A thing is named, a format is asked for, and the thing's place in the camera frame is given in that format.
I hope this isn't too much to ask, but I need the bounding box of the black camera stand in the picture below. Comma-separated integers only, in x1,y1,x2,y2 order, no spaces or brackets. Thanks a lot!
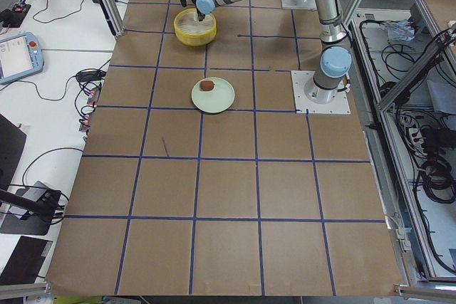
1,182,62,236

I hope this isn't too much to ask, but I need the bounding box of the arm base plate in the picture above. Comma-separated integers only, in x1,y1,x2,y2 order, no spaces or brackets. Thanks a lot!
281,0,316,11
291,70,351,115

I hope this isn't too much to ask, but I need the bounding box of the brown steamed bun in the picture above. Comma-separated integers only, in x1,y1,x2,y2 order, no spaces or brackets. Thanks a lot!
199,80,215,92

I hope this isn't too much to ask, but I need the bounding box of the light green plate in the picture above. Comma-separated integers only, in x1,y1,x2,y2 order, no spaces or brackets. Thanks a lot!
191,77,235,114

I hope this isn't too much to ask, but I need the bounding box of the black laptop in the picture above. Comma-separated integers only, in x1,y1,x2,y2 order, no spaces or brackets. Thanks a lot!
0,115,26,190

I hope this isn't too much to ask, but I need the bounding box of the middle yellow bamboo steamer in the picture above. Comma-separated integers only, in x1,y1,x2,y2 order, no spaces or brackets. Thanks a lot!
173,8,217,47

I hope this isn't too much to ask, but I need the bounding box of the teach pendant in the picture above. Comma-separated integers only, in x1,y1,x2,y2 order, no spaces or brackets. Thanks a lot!
1,32,44,85

